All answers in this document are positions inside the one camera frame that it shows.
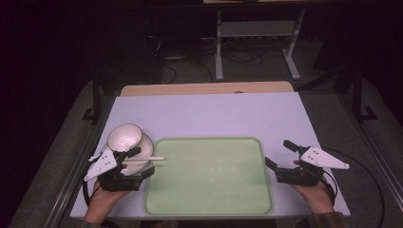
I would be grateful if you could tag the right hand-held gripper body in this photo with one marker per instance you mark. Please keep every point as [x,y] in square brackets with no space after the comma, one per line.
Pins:
[301,175]

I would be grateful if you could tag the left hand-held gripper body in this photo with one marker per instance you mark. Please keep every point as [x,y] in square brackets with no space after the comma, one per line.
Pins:
[109,182]

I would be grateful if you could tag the white plate with dark rim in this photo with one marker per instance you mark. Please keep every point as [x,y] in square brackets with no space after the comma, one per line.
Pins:
[146,148]

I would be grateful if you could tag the green tray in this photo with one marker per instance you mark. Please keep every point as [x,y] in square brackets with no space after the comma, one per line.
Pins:
[209,177]

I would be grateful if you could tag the person's left hand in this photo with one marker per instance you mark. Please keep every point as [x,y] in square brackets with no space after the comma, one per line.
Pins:
[103,198]

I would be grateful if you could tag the person's right hand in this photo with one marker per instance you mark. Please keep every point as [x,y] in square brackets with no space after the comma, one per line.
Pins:
[312,196]

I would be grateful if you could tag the white bowl with dark rim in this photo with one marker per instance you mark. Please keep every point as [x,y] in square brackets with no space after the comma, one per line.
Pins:
[125,137]

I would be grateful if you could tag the black metal stand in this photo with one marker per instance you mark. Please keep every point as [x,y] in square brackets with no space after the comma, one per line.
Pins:
[358,95]
[96,95]

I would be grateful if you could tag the pale table cover sheet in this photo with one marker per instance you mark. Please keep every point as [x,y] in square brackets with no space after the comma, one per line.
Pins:
[206,117]

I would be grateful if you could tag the wooden table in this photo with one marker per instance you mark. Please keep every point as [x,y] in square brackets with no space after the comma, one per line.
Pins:
[206,88]

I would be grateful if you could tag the white metal stand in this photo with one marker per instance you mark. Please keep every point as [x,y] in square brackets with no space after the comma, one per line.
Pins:
[258,29]

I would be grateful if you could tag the metal table frame rail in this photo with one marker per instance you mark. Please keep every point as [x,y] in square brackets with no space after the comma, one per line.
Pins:
[76,171]
[374,148]

